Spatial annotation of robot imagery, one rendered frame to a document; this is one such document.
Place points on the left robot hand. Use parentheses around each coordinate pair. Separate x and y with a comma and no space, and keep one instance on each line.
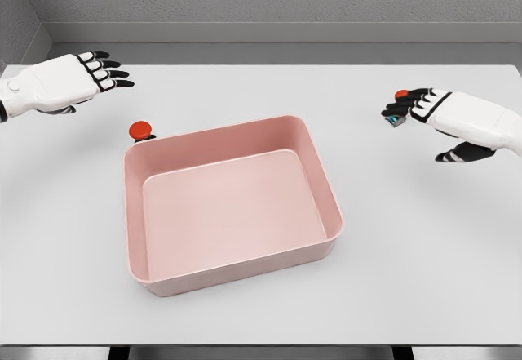
(53,85)

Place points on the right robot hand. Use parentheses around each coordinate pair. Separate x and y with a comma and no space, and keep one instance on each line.
(469,119)

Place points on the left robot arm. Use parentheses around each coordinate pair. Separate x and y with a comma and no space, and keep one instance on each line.
(3,107)

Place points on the pink rectangular basket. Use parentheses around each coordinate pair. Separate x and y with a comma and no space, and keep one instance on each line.
(228,201)

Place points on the red-button industrial switch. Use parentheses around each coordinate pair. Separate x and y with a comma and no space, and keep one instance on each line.
(398,109)
(140,130)

